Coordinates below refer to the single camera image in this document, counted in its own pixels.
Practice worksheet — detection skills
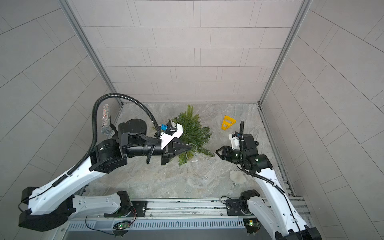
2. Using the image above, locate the small green christmas tree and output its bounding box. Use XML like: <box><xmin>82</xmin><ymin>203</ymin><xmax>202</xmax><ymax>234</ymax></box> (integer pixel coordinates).
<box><xmin>172</xmin><ymin>105</ymin><xmax>214</xmax><ymax>166</ymax></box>

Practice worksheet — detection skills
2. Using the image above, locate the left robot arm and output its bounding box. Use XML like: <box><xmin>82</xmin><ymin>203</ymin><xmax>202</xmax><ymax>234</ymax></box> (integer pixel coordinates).
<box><xmin>19</xmin><ymin>119</ymin><xmax>192</xmax><ymax>232</ymax></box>

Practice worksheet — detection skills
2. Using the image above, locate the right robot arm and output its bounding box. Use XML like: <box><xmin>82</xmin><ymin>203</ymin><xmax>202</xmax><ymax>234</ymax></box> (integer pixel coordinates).
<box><xmin>216</xmin><ymin>132</ymin><xmax>322</xmax><ymax>240</ymax></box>

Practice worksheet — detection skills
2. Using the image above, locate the white fluffy plush toy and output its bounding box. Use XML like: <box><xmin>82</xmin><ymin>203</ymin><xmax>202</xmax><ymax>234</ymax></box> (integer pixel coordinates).
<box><xmin>230</xmin><ymin>171</ymin><xmax>247</xmax><ymax>185</ymax></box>

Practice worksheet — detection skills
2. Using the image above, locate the yellow plastic triangle stand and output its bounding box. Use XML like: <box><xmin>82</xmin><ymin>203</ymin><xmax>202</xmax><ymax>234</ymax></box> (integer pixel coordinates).
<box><xmin>221</xmin><ymin>115</ymin><xmax>237</xmax><ymax>131</ymax></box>

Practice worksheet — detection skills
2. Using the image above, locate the glittery silver microphone on stand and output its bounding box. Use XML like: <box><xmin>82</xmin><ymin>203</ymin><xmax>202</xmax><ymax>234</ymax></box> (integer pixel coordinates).
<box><xmin>101</xmin><ymin>104</ymin><xmax>120</xmax><ymax>143</ymax></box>

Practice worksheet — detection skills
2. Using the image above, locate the right circuit board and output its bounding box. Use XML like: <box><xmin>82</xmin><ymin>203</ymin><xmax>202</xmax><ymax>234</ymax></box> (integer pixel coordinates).
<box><xmin>243</xmin><ymin>218</ymin><xmax>261</xmax><ymax>234</ymax></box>

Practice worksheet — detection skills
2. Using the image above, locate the circuit board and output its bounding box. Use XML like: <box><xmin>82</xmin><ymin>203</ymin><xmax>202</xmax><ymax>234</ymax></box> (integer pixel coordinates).
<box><xmin>113</xmin><ymin>221</ymin><xmax>132</xmax><ymax>231</ymax></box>
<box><xmin>243</xmin><ymin>218</ymin><xmax>261</xmax><ymax>234</ymax></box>

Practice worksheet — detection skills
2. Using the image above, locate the left circuit board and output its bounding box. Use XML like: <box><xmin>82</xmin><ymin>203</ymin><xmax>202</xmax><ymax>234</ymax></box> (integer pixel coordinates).
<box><xmin>113</xmin><ymin>221</ymin><xmax>132</xmax><ymax>231</ymax></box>

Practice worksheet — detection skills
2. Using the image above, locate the black corrugated right cable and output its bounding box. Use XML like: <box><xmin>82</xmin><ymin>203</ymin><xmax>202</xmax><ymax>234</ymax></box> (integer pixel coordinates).
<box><xmin>236</xmin><ymin>120</ymin><xmax>301</xmax><ymax>235</ymax></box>

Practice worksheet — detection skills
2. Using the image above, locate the black corrugated cable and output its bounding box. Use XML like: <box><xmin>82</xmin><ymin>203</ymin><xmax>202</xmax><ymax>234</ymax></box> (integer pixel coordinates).
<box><xmin>50</xmin><ymin>92</ymin><xmax>161</xmax><ymax>188</ymax></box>
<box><xmin>236</xmin><ymin>120</ymin><xmax>301</xmax><ymax>235</ymax></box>

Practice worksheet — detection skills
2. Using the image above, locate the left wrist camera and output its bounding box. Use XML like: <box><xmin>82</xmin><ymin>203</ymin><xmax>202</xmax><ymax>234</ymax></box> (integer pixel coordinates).
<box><xmin>160</xmin><ymin>120</ymin><xmax>184</xmax><ymax>150</ymax></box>

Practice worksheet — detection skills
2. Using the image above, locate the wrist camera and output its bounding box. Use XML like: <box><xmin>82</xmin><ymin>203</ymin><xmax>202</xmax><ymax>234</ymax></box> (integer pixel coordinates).
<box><xmin>229</xmin><ymin>132</ymin><xmax>241</xmax><ymax>150</ymax></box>
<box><xmin>160</xmin><ymin>120</ymin><xmax>184</xmax><ymax>150</ymax></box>

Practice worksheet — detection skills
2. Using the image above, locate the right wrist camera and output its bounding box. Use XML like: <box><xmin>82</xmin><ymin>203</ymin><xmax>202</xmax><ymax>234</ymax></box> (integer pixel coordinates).
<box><xmin>229</xmin><ymin>132</ymin><xmax>241</xmax><ymax>150</ymax></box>

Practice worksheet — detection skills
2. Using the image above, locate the aluminium mounting rail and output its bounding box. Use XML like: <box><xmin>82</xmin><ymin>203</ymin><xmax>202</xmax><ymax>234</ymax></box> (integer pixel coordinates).
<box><xmin>68</xmin><ymin>196</ymin><xmax>310</xmax><ymax>223</ymax></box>

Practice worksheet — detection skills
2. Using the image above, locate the black corrugated left cable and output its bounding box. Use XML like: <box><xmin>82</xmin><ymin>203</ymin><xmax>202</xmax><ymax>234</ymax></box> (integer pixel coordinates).
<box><xmin>50</xmin><ymin>92</ymin><xmax>161</xmax><ymax>188</ymax></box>

